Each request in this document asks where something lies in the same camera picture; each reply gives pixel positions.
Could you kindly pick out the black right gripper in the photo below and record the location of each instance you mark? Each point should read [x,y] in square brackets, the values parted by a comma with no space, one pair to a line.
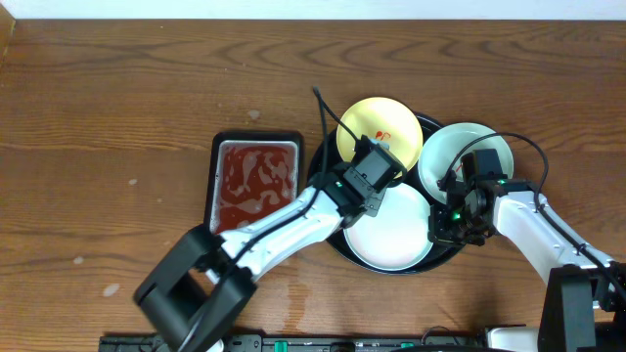
[439,233]

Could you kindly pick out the round black serving tray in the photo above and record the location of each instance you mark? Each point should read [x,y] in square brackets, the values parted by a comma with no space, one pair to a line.
[438,255]

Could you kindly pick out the pale green plate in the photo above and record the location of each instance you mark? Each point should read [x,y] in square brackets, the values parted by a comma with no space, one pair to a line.
[440,149]

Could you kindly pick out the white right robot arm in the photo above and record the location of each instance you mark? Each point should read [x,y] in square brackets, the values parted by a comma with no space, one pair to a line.
[584,305]

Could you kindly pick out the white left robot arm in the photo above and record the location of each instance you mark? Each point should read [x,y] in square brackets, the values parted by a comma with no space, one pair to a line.
[200,287]

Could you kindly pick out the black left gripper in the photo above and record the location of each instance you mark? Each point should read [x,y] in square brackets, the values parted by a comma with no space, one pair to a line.
[367,204]

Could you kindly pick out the light blue plate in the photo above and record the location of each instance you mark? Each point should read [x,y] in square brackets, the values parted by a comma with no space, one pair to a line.
[396,238]

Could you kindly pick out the yellow plate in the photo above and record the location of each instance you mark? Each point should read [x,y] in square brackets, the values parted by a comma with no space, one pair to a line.
[388,121]

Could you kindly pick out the black rectangular wash tray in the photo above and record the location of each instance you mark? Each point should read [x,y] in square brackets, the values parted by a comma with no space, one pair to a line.
[251,175]

